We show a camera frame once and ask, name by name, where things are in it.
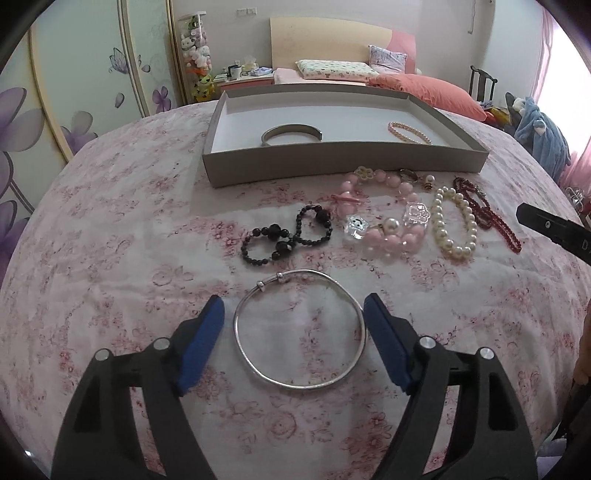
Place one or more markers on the thin silver bangle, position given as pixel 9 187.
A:
pixel 261 286

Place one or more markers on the blue plush robe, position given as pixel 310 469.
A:
pixel 542 138

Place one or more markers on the dark wooden chair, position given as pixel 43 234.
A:
pixel 482 83

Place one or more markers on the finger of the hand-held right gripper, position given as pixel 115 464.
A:
pixel 554 228

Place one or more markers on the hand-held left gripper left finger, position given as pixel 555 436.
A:
pixel 203 341

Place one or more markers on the cream floral pillow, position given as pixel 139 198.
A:
pixel 332 70

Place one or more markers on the white mug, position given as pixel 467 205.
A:
pixel 235 73

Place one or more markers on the grey cardboard box tray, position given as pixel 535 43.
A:
pixel 258 161

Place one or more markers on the yellow plush toy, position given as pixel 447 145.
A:
pixel 202 90

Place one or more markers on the blue folded cloth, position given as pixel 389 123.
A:
pixel 262 71

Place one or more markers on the folded coral duvet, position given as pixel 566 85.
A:
pixel 429 92

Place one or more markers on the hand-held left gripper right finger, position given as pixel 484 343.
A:
pixel 385 341

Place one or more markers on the clear tube of plush toys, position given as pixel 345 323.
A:
pixel 196 41

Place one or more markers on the wardrobe with purple flower doors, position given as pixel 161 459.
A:
pixel 69 92

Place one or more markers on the colourful toy pile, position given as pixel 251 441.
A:
pixel 496 114

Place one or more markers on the lilac printed pillow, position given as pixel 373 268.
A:
pixel 388 57

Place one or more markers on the bed with cream headboard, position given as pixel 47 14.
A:
pixel 323 41

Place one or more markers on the pink and cream nightstand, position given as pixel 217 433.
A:
pixel 244 83

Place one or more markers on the pink curtain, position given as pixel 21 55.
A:
pixel 579 115

